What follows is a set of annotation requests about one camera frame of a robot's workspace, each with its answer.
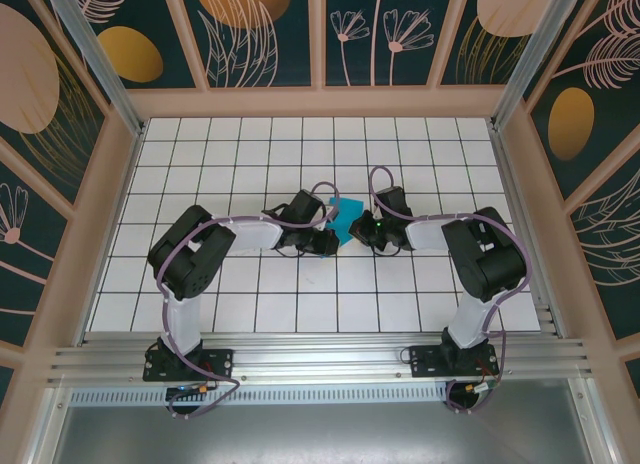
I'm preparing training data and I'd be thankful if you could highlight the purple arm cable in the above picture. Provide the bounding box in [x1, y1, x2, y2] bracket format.
[157, 181, 341, 421]
[368, 164, 534, 415]

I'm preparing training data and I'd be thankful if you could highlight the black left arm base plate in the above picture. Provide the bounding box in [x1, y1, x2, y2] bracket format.
[143, 347, 235, 383]

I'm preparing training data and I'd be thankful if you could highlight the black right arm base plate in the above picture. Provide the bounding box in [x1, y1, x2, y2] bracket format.
[408, 343, 500, 381]

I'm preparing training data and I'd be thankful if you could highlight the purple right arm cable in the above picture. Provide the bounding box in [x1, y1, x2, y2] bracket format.
[368, 164, 534, 415]

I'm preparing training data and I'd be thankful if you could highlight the aluminium frame bar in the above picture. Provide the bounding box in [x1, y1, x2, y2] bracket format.
[27, 383, 76, 464]
[567, 376, 619, 464]

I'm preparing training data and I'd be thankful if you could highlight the grey metal panel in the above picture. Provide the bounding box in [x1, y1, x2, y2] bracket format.
[49, 378, 601, 464]

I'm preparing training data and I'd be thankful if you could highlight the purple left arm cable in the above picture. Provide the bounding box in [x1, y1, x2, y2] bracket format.
[157, 181, 341, 421]

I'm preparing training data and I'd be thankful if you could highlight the aluminium corner post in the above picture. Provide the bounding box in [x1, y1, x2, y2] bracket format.
[489, 0, 599, 131]
[40, 0, 147, 138]

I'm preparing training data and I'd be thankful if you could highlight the slotted grey cable duct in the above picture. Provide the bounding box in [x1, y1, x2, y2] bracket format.
[69, 386, 451, 406]

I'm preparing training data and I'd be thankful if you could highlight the aluminium side rail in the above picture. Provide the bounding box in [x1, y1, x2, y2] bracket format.
[487, 126, 566, 338]

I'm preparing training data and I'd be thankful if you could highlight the teal cloth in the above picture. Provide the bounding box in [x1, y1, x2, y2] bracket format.
[319, 196, 365, 259]

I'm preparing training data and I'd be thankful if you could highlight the aluminium mounting rail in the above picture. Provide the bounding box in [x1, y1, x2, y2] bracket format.
[47, 332, 594, 385]

